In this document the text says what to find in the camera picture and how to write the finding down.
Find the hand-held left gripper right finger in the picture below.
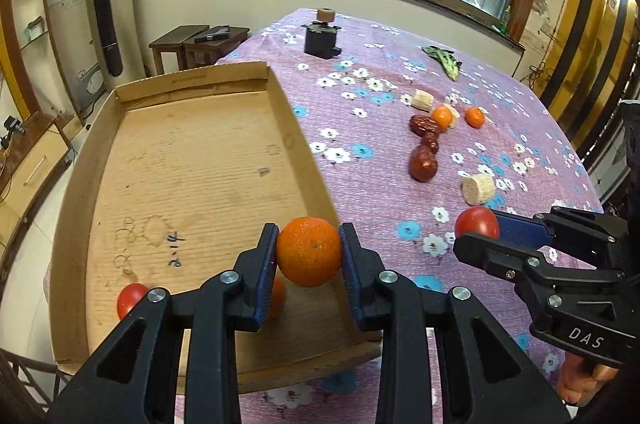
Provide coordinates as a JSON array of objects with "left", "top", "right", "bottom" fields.
[{"left": 339, "top": 222, "right": 571, "bottom": 424}]

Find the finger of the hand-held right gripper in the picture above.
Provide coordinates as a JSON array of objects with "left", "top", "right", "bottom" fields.
[
  {"left": 492, "top": 204, "right": 630, "bottom": 272},
  {"left": 452, "top": 231, "right": 576, "bottom": 305}
]

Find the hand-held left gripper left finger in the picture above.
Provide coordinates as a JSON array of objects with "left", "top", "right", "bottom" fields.
[{"left": 47, "top": 223, "right": 281, "bottom": 424}]

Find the red tomato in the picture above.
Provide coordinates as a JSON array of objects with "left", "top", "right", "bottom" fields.
[
  {"left": 454, "top": 205, "right": 501, "bottom": 241},
  {"left": 117, "top": 283, "right": 151, "bottom": 321}
]

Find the large orange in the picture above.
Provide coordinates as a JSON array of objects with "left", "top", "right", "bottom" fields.
[{"left": 276, "top": 217, "right": 344, "bottom": 288}]

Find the cardboard tray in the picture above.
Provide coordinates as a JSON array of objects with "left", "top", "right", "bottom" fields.
[{"left": 50, "top": 61, "right": 383, "bottom": 395}]

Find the person's right hand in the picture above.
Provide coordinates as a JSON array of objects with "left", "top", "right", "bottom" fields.
[{"left": 556, "top": 346, "right": 619, "bottom": 407}]

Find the green leafy vegetable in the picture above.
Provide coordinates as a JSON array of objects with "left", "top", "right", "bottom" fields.
[{"left": 421, "top": 46, "right": 463, "bottom": 81}]

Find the black cylinder with cork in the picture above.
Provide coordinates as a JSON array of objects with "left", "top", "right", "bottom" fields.
[{"left": 301, "top": 19, "right": 343, "bottom": 60}]

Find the black remote control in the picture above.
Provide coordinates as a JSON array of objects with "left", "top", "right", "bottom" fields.
[{"left": 194, "top": 26, "right": 233, "bottom": 44}]

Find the low wooden cabinet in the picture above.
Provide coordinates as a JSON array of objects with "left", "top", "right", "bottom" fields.
[{"left": 0, "top": 111, "right": 73, "bottom": 255}]

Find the dark wooden chair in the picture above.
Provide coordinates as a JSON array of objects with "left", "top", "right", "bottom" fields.
[{"left": 0, "top": 346, "right": 66, "bottom": 424}]

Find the gold black door frame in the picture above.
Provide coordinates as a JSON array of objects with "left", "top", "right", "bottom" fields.
[{"left": 537, "top": 0, "right": 640, "bottom": 175}]

